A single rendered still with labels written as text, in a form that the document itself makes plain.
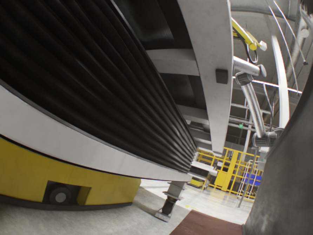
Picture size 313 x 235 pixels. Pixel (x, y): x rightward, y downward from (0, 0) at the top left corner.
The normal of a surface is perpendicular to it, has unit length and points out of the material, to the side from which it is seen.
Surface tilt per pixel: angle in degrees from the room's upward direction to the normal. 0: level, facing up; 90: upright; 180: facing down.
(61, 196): 90
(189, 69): 180
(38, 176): 90
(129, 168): 90
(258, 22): 176
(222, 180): 90
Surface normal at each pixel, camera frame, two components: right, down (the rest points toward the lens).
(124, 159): 0.83, 0.21
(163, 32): -0.39, 0.88
